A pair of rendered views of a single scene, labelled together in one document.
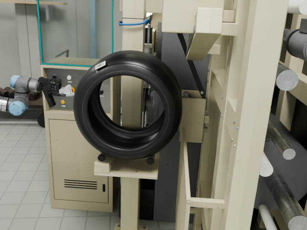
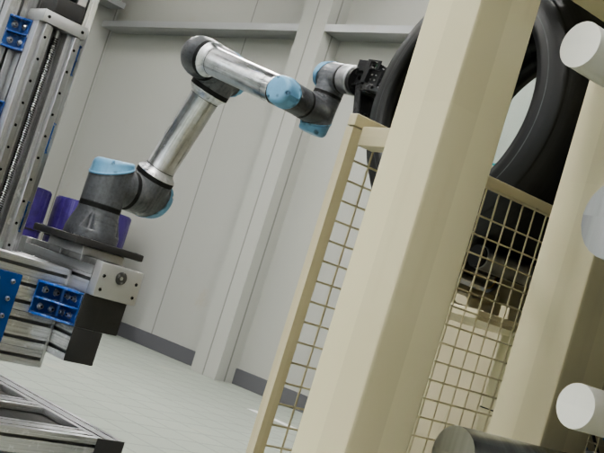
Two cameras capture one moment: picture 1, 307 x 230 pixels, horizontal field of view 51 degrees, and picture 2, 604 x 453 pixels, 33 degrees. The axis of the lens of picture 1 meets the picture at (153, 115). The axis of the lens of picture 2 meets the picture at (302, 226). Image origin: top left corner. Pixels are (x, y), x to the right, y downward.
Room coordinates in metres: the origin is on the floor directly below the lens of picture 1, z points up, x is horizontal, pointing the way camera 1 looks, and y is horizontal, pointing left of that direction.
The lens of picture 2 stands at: (0.25, -1.26, 0.72)
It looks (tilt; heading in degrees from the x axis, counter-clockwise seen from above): 4 degrees up; 52
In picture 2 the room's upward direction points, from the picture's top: 17 degrees clockwise
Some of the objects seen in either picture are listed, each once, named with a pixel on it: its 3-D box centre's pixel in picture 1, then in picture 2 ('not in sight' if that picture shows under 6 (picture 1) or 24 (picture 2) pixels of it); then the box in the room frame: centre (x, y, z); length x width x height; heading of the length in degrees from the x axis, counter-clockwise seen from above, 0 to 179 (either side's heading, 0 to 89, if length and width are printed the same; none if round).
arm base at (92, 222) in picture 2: not in sight; (94, 221); (1.50, 1.24, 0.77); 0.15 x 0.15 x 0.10
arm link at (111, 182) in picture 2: not in sight; (110, 182); (1.51, 1.24, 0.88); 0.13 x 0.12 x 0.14; 14
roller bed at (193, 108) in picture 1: (191, 115); not in sight; (2.03, -0.25, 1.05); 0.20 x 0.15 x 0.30; 177
